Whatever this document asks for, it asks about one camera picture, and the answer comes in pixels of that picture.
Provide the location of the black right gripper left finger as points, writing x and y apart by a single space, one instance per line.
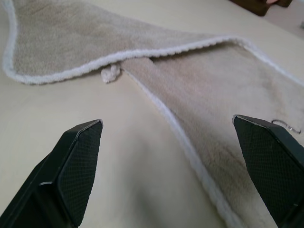
71 171

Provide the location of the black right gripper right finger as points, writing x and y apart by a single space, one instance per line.
268 161

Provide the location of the beige towel with white trim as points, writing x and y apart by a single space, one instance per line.
190 78

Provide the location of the dark brown wooden block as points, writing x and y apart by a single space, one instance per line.
249 6

